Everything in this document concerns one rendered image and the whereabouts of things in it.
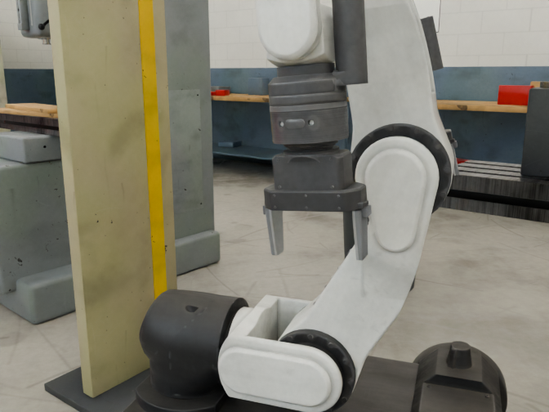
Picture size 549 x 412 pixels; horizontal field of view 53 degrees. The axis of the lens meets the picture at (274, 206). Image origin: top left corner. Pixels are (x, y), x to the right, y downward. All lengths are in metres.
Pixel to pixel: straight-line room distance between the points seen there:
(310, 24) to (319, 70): 0.06
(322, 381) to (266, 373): 0.09
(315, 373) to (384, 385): 0.27
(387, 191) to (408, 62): 0.18
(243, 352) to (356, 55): 0.51
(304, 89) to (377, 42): 0.22
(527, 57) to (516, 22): 0.33
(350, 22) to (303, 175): 0.17
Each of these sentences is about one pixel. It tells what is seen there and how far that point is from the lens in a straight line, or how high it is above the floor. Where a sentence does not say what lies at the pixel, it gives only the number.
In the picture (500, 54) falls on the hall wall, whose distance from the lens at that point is 5.72.
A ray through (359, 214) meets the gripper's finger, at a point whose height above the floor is 0.99.
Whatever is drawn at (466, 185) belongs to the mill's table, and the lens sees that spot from 1.28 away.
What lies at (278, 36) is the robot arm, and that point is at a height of 1.18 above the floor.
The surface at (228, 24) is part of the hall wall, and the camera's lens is 7.41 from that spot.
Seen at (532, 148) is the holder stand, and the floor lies 0.99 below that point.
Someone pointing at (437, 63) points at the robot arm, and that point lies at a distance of 1.06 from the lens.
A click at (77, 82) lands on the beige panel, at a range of 1.86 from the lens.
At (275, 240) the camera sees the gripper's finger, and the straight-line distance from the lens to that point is 0.67.
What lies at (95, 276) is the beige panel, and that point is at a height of 0.47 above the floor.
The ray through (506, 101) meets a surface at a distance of 5.10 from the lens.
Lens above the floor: 1.15
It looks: 14 degrees down
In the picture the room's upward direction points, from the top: straight up
